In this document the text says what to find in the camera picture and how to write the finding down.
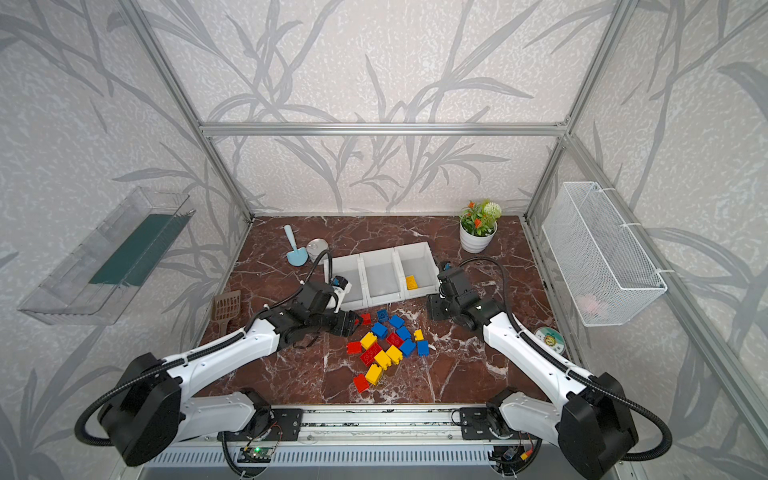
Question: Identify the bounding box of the yellow lego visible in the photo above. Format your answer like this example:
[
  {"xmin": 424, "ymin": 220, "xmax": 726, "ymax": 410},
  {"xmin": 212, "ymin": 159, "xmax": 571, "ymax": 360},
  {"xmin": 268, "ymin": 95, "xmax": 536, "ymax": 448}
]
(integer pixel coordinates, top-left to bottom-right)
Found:
[{"xmin": 406, "ymin": 275, "xmax": 419, "ymax": 291}]

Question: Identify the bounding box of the white wire basket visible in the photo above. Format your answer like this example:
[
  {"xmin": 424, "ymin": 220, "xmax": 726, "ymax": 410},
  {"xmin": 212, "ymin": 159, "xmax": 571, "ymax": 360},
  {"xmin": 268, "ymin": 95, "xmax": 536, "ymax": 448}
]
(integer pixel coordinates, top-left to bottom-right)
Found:
[{"xmin": 542, "ymin": 181, "xmax": 667, "ymax": 327}]

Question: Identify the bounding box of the silver tin can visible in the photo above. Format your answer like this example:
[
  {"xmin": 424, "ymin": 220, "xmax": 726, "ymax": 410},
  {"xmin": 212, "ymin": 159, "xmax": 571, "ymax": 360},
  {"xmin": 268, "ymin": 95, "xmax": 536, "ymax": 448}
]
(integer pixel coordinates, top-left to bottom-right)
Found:
[{"xmin": 306, "ymin": 238, "xmax": 329, "ymax": 262}]

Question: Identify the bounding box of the yellow lego brick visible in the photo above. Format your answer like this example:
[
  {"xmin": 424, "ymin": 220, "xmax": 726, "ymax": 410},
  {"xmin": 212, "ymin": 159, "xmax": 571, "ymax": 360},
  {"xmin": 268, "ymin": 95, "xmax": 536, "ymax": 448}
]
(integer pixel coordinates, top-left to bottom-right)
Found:
[
  {"xmin": 360, "ymin": 332, "xmax": 378, "ymax": 350},
  {"xmin": 364, "ymin": 364, "xmax": 384, "ymax": 386}
]

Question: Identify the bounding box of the light blue scoop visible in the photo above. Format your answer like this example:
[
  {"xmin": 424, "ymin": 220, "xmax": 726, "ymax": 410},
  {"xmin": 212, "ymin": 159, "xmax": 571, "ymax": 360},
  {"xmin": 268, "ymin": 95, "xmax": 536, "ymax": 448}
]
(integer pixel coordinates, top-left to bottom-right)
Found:
[{"xmin": 284, "ymin": 225, "xmax": 309, "ymax": 267}]

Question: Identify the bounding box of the white plant pot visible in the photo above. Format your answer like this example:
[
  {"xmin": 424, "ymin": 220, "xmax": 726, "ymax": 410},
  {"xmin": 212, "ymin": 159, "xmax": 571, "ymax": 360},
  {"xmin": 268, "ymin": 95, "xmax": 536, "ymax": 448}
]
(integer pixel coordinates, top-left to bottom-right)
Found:
[{"xmin": 459, "ymin": 223, "xmax": 498, "ymax": 253}]

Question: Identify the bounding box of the green tape roll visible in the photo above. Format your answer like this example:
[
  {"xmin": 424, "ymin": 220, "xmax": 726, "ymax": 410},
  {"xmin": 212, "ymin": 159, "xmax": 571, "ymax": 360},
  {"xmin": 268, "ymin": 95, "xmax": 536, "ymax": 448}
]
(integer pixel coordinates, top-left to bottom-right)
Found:
[{"xmin": 535, "ymin": 327, "xmax": 566, "ymax": 355}]

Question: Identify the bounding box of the white middle bin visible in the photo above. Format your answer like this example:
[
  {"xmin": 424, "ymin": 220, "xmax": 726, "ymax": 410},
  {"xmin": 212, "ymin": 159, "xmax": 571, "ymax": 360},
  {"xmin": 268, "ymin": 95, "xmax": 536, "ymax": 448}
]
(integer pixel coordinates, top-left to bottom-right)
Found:
[{"xmin": 361, "ymin": 248, "xmax": 404, "ymax": 307}]

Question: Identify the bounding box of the white right bin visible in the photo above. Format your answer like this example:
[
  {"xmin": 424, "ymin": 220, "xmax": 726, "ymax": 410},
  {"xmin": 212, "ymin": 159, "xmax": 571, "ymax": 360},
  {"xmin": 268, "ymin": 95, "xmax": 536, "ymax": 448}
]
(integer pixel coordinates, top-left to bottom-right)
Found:
[{"xmin": 395, "ymin": 242, "xmax": 439, "ymax": 300}]

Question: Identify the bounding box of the long red lego brick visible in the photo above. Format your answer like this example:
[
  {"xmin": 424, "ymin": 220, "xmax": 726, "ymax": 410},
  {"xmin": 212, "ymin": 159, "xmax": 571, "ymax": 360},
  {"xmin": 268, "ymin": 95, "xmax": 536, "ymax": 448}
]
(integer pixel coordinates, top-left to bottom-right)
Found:
[{"xmin": 360, "ymin": 342, "xmax": 382, "ymax": 367}]

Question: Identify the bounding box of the red lego brick front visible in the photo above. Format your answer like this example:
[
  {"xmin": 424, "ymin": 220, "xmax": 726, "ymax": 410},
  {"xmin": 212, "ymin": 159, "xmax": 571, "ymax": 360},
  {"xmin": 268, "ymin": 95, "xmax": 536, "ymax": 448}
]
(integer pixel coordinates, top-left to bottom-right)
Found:
[{"xmin": 353, "ymin": 374, "xmax": 370, "ymax": 393}]

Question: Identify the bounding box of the yellow lego brick front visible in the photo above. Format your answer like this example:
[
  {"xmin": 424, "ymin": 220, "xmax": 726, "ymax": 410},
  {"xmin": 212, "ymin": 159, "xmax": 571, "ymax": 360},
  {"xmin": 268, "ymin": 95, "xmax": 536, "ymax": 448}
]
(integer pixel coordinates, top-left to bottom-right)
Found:
[{"xmin": 364, "ymin": 364, "xmax": 384, "ymax": 386}]

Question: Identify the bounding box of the brown slotted scoop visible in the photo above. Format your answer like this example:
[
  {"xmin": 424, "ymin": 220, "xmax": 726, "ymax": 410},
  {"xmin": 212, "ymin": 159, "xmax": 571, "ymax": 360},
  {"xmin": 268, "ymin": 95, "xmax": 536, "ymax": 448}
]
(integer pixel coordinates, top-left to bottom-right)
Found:
[{"xmin": 211, "ymin": 290, "xmax": 241, "ymax": 336}]

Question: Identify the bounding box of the blue lego brick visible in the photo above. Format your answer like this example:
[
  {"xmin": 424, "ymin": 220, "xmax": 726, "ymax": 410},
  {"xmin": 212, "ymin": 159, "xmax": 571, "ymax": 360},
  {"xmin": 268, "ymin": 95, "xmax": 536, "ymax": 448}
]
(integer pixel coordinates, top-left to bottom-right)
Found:
[
  {"xmin": 371, "ymin": 322, "xmax": 389, "ymax": 339},
  {"xmin": 416, "ymin": 340, "xmax": 430, "ymax": 357}
]

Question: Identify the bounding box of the white bin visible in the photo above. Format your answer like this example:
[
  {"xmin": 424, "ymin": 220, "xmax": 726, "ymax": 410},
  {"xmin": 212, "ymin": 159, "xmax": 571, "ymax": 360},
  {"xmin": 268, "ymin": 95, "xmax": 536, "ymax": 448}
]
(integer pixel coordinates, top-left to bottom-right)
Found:
[
  {"xmin": 361, "ymin": 248, "xmax": 404, "ymax": 307},
  {"xmin": 322, "ymin": 254, "xmax": 368, "ymax": 311},
  {"xmin": 395, "ymin": 242, "xmax": 439, "ymax": 300}
]

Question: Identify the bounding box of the white left bin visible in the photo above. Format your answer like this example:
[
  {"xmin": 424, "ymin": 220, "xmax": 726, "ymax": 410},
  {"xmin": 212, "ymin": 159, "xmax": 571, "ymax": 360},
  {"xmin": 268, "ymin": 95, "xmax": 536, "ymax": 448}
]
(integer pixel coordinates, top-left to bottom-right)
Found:
[{"xmin": 322, "ymin": 254, "xmax": 368, "ymax": 311}]

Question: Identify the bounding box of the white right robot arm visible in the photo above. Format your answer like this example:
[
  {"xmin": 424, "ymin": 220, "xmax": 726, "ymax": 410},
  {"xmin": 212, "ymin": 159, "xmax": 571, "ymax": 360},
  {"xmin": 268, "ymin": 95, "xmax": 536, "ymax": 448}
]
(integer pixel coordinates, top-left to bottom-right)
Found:
[{"xmin": 428, "ymin": 266, "xmax": 638, "ymax": 479}]

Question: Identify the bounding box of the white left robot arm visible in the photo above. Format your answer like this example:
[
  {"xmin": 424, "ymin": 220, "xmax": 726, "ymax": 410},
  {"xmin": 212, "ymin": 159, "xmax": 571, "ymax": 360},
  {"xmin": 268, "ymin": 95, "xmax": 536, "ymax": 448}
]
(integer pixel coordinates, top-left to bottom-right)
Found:
[{"xmin": 97, "ymin": 276, "xmax": 362, "ymax": 466}]

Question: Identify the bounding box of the green artificial plant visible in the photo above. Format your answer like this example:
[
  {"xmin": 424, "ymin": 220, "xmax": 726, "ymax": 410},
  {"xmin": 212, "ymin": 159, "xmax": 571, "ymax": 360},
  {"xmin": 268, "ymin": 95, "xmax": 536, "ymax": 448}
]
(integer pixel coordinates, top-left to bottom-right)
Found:
[{"xmin": 460, "ymin": 200, "xmax": 502, "ymax": 237}]

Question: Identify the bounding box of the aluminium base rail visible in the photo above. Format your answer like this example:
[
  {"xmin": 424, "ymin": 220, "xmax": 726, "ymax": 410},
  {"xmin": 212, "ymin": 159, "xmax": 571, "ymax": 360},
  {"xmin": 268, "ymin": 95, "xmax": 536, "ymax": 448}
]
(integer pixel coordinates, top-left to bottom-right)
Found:
[{"xmin": 147, "ymin": 404, "xmax": 541, "ymax": 472}]

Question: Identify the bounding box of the clear wall shelf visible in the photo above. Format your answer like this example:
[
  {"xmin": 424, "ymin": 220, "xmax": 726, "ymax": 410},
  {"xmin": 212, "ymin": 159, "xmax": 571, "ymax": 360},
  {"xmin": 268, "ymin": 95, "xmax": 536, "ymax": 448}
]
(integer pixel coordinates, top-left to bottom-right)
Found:
[{"xmin": 18, "ymin": 187, "xmax": 196, "ymax": 326}]

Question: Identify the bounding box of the small red lego brick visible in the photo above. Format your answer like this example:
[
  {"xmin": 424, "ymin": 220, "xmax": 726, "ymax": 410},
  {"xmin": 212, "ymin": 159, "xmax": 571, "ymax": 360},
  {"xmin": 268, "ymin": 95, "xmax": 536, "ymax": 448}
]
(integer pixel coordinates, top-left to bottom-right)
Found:
[{"xmin": 347, "ymin": 341, "xmax": 363, "ymax": 355}]

